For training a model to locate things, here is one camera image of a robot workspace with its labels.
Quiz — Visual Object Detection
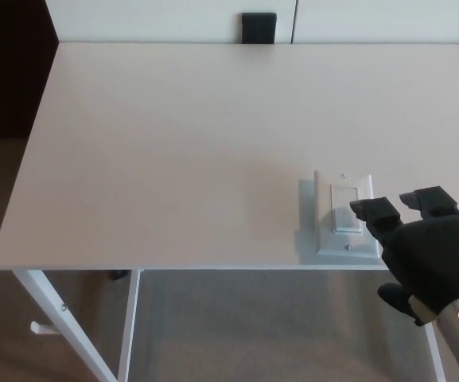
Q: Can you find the white light switch plate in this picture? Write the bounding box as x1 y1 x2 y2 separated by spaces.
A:
297 170 386 267

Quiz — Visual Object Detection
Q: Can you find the white metal-frame table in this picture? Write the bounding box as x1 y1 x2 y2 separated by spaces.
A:
0 41 459 382

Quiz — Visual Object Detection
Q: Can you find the white rocker switch button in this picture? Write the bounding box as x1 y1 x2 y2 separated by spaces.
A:
329 183 364 234

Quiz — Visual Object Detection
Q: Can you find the white cabinet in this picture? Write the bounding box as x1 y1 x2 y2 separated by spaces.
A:
45 0 459 45

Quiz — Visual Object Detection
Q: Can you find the white table leg hook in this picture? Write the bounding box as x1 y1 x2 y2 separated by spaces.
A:
29 321 60 337

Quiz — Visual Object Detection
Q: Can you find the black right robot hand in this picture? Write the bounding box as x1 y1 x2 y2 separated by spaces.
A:
349 185 459 328

